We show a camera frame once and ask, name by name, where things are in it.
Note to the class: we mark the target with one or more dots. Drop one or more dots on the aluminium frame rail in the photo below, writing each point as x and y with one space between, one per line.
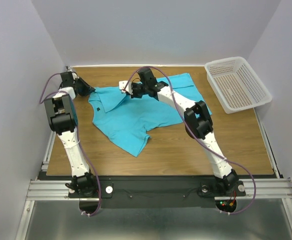
51 139
268 147
55 190

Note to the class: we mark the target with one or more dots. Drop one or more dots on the turquoise t shirt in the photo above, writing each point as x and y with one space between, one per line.
126 121

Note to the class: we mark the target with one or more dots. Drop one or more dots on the left aluminium frame rail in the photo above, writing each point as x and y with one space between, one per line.
51 139

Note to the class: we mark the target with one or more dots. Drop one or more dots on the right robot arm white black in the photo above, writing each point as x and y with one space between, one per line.
196 118

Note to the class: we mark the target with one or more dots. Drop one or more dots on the front aluminium frame rail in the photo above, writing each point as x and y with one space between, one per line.
55 190

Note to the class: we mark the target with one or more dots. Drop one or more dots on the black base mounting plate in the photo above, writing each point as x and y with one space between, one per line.
141 192

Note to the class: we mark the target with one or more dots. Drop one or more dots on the right aluminium frame rail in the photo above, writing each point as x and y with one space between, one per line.
268 147

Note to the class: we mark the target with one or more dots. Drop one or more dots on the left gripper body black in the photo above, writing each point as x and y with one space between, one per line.
83 87

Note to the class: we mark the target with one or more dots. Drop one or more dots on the white plastic basket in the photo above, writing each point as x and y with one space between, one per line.
236 85

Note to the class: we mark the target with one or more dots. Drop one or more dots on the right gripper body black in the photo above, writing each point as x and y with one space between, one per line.
135 90

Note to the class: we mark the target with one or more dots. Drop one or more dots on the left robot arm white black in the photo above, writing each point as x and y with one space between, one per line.
62 119

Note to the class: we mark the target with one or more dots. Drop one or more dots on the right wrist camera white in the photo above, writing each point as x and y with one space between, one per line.
125 87

